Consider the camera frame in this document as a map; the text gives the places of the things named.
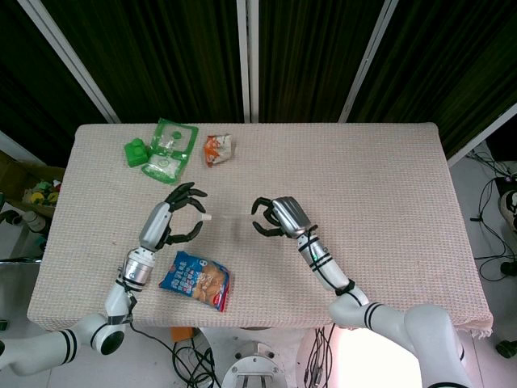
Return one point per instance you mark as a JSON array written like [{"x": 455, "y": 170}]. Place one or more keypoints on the clear glass test tube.
[{"x": 230, "y": 216}]

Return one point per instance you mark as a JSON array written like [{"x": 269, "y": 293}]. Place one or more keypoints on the orange white snack packet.
[{"x": 218, "y": 150}]

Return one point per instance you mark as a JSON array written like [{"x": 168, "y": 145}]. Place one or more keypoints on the green toy block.
[{"x": 135, "y": 153}]

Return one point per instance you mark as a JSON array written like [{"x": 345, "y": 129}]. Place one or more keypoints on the white partition frame post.
[
  {"x": 369, "y": 60},
  {"x": 480, "y": 135},
  {"x": 68, "y": 60},
  {"x": 247, "y": 60}
]

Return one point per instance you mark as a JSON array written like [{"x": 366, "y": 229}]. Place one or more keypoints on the blue snack bag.
[{"x": 198, "y": 279}]

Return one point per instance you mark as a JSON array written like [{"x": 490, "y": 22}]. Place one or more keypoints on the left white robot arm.
[{"x": 117, "y": 299}]

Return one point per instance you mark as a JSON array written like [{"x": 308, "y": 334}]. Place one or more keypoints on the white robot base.
[{"x": 254, "y": 361}]

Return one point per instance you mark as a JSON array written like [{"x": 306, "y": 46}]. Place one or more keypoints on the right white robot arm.
[{"x": 424, "y": 327}]

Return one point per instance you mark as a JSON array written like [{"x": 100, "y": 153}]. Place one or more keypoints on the beige woven tablecloth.
[{"x": 363, "y": 194}]

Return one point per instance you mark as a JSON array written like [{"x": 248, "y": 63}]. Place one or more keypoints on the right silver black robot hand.
[{"x": 291, "y": 214}]

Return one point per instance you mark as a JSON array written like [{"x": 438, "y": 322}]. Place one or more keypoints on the cardboard box of toys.
[{"x": 28, "y": 182}]

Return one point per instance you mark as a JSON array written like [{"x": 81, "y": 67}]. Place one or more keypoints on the small white rectangular block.
[{"x": 206, "y": 218}]

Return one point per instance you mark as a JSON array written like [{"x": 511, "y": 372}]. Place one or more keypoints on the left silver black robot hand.
[{"x": 155, "y": 222}]

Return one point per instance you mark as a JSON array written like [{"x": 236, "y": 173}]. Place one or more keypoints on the small white bottle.
[{"x": 36, "y": 221}]

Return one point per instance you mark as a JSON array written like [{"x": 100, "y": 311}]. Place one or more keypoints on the orange object under table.
[{"x": 182, "y": 334}]

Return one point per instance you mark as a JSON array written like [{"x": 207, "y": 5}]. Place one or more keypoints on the green clear plastic pouch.
[{"x": 169, "y": 155}]

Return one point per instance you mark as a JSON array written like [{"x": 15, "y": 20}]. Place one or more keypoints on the black white shoe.
[{"x": 509, "y": 210}]

